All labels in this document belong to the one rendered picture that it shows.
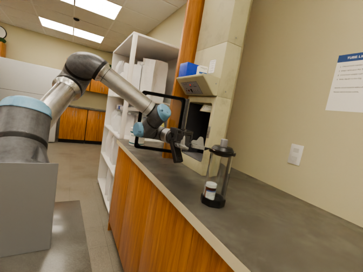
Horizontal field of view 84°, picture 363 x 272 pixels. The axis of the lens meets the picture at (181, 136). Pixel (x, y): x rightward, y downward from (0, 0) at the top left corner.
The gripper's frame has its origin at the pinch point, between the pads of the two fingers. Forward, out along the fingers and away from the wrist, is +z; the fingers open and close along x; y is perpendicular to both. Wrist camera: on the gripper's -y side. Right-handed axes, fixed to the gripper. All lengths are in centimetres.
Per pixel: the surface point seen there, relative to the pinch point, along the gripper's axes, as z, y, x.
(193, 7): -51, 86, 28
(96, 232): -118, -113, 13
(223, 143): 12.8, 6.2, -1.3
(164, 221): -8.4, -37.2, -5.8
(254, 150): -6, -2, 66
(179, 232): 5.4, -33.8, -9.5
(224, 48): -15, 54, 24
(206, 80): -16.5, 34.6, 15.1
